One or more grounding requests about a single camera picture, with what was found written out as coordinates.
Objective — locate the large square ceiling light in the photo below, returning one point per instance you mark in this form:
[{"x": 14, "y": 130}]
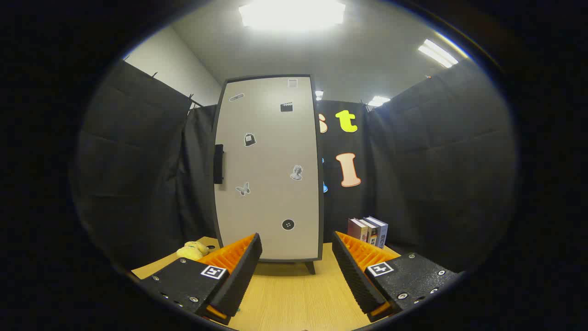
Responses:
[{"x": 291, "y": 14}]

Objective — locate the long ceiling light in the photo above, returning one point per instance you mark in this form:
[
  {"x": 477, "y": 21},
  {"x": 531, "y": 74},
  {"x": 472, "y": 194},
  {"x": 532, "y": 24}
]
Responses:
[{"x": 438, "y": 53}]

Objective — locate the maroon book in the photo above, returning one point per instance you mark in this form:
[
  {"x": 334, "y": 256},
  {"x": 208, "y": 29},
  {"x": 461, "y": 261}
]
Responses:
[{"x": 355, "y": 229}]

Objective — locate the dark grey cabinet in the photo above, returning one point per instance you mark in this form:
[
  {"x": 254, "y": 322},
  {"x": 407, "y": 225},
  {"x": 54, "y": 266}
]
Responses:
[{"x": 311, "y": 267}]

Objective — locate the small ceiling light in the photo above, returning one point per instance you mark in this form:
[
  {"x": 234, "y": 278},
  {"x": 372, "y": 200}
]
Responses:
[{"x": 378, "y": 100}]

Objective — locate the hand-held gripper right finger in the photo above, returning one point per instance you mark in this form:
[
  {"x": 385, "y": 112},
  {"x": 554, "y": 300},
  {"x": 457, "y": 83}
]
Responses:
[{"x": 353, "y": 276}]

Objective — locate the black backdrop cloth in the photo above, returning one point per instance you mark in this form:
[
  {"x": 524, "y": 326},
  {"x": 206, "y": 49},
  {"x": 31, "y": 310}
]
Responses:
[{"x": 138, "y": 161}]

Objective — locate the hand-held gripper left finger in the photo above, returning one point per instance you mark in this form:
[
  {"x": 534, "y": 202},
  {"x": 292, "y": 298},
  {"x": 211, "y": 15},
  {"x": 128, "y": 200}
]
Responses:
[{"x": 243, "y": 276}]

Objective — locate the yellow plush toy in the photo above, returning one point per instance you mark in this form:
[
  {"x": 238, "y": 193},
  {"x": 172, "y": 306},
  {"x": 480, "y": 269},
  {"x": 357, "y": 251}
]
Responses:
[{"x": 192, "y": 250}]

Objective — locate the brown spine book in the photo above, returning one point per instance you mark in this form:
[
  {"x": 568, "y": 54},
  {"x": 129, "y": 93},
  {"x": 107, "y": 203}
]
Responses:
[{"x": 371, "y": 234}]

